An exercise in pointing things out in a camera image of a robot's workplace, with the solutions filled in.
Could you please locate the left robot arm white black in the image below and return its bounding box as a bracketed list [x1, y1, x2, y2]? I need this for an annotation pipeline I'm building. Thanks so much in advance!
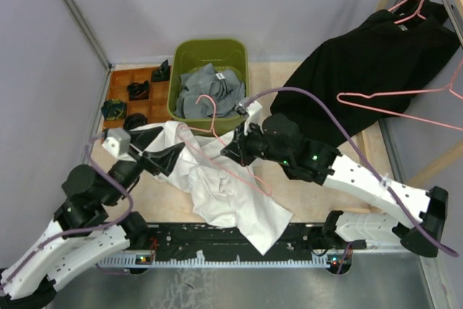
[1, 127, 185, 308]

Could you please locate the rolled black sock bottom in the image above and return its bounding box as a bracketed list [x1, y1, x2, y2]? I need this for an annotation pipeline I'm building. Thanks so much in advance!
[123, 113, 148, 131]

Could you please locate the green plastic basket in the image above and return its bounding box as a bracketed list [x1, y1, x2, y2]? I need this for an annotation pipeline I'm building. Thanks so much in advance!
[167, 38, 250, 136]

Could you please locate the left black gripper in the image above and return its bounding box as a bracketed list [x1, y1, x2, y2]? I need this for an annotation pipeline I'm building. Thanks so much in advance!
[101, 126, 186, 206]

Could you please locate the grey shirt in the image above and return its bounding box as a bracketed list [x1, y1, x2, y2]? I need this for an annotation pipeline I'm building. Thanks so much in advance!
[174, 63, 246, 119]

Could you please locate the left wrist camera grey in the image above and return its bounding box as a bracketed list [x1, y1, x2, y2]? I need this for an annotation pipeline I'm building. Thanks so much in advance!
[102, 128, 131, 158]

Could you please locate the rolled black sock centre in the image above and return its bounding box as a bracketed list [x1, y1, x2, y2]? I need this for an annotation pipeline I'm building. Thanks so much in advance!
[127, 80, 150, 101]

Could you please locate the white shirt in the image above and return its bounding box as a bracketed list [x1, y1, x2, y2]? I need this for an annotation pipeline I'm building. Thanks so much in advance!
[132, 121, 292, 255]

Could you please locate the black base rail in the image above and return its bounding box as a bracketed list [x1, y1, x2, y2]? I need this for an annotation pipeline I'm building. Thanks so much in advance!
[129, 223, 346, 262]

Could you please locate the black shirt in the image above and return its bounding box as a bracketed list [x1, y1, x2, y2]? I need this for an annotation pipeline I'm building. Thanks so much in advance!
[285, 0, 460, 136]

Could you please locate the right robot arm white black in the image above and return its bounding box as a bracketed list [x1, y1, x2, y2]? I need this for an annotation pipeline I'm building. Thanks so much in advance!
[221, 114, 449, 258]

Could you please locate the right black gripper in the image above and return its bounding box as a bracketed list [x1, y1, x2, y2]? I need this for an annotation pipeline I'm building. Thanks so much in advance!
[221, 119, 292, 168]

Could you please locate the pink hanger of grey shirt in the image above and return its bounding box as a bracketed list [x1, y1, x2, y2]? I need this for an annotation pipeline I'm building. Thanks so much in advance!
[336, 61, 462, 132]

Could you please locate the wooden clothes rack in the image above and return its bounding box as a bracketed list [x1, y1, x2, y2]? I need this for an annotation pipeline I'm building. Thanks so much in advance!
[343, 0, 463, 216]

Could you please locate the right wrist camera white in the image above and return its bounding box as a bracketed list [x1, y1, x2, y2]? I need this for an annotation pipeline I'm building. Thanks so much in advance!
[235, 99, 263, 135]

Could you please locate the orange wooden compartment tray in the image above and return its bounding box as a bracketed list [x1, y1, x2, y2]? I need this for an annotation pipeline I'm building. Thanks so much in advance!
[106, 65, 171, 124]

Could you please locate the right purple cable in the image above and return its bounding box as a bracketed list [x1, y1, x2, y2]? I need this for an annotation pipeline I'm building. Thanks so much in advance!
[238, 86, 461, 258]

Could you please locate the white cable duct strip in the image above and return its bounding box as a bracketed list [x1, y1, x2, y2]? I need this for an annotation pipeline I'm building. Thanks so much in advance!
[98, 252, 341, 268]

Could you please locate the rolled black sock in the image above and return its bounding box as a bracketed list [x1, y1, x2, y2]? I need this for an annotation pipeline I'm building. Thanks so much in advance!
[127, 80, 150, 101]
[123, 113, 148, 131]
[151, 59, 171, 82]

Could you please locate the rolled dark sock green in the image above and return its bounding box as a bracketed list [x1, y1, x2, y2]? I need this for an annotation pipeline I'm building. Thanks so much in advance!
[101, 99, 127, 121]

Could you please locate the rolled black sock top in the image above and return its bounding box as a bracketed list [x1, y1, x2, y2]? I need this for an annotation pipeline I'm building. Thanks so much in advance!
[151, 59, 171, 82]

